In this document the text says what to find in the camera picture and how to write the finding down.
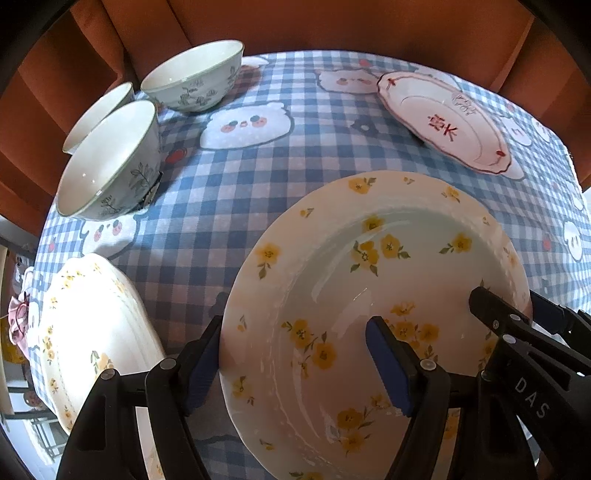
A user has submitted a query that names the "white plate with red print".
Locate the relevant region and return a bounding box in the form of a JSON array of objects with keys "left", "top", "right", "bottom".
[{"left": 376, "top": 71, "right": 513, "bottom": 177}]

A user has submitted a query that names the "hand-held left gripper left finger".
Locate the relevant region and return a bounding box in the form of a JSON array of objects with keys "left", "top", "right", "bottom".
[{"left": 55, "top": 316, "right": 226, "bottom": 480}]

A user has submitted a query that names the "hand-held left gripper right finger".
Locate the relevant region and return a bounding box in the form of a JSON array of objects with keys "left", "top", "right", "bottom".
[{"left": 365, "top": 316, "right": 528, "bottom": 480}]

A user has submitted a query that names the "yellow floral plate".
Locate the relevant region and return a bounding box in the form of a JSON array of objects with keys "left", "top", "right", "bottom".
[
  {"left": 38, "top": 252, "right": 168, "bottom": 480},
  {"left": 219, "top": 170, "right": 534, "bottom": 480}
]

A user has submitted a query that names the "green leaf print bowl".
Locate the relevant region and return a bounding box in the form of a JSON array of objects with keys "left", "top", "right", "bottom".
[
  {"left": 140, "top": 40, "right": 245, "bottom": 114},
  {"left": 62, "top": 82, "right": 136, "bottom": 156},
  {"left": 56, "top": 100, "right": 163, "bottom": 221}
]

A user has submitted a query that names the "blue checked bear tablecloth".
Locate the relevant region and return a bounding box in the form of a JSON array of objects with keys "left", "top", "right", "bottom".
[{"left": 23, "top": 50, "right": 588, "bottom": 480}]

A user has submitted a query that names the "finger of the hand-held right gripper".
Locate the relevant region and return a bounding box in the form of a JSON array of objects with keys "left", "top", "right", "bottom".
[
  {"left": 530, "top": 290, "right": 591, "bottom": 359},
  {"left": 468, "top": 285, "right": 591, "bottom": 463}
]

